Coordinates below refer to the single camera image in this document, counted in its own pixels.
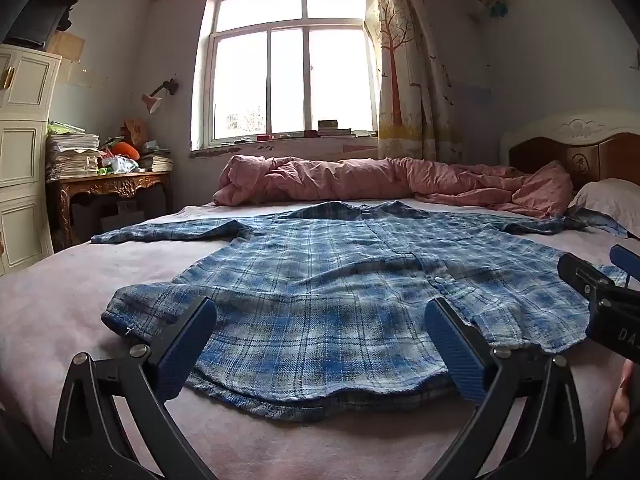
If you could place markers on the carved wooden desk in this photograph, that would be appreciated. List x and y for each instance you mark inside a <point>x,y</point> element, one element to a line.
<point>115,185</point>

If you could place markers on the white pillow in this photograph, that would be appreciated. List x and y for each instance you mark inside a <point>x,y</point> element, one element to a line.
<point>612,200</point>

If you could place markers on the small box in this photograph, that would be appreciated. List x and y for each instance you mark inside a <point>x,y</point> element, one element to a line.
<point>328,124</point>

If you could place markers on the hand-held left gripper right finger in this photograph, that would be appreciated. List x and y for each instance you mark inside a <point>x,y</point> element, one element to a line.
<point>452,345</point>

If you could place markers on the cardboard sheet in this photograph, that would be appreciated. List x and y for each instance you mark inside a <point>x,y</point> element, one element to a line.
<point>67,46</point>

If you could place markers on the pink quilt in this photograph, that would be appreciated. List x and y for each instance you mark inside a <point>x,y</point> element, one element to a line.
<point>350,177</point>

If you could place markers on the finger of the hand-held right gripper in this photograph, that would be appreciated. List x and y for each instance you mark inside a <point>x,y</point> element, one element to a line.
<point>627,262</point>
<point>587,280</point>

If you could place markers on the dark bags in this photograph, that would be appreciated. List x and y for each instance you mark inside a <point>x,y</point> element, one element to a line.
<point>50,10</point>

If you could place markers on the white framed window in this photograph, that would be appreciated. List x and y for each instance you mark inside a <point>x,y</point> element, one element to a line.
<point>290,70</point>

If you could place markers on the stack of papers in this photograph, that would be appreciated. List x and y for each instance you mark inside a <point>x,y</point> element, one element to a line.
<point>72,152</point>

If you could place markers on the cream cabinet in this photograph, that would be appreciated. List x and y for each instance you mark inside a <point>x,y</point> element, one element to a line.
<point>22,160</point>

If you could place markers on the cardboard box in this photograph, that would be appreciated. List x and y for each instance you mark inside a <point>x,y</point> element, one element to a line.
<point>122,217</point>

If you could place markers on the person's right hand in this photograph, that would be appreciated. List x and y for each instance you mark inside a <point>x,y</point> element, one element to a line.
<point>625,410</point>

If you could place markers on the white plastic bag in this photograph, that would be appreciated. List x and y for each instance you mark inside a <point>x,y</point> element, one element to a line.
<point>120,164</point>

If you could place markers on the bed with pink sheet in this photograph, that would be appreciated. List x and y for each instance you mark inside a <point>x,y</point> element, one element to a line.
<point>60,305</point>

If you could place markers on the brown paper bag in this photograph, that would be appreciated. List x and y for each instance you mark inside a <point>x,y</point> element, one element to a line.
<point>136,130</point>

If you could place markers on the blue plaid flannel shirt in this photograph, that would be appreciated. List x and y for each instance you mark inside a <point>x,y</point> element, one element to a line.
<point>320,285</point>

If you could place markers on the cream and wood headboard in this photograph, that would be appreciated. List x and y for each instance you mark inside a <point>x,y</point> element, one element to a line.
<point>590,152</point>

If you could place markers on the pink wall lamp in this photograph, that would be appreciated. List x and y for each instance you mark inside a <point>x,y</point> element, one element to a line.
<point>151,102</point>

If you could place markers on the stack of books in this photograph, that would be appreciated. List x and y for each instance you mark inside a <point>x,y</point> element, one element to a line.
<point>156,162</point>

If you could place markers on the wall decoration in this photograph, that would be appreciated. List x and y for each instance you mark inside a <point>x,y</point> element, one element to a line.
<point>490,0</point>

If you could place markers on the orange plush toy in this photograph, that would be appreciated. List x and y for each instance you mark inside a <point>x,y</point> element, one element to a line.
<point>125,149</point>

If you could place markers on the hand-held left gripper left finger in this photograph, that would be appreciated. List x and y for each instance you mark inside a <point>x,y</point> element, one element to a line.
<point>187,345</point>

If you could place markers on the tree print curtain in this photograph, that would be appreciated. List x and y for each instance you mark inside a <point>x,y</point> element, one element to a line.
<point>405,85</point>

